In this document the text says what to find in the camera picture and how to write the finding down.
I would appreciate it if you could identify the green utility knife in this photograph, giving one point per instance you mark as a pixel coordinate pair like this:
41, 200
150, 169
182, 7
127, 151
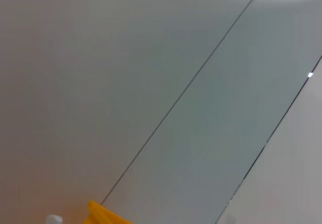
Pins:
54, 220

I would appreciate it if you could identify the yellow plastic bin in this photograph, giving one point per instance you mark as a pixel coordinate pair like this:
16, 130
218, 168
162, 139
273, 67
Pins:
103, 215

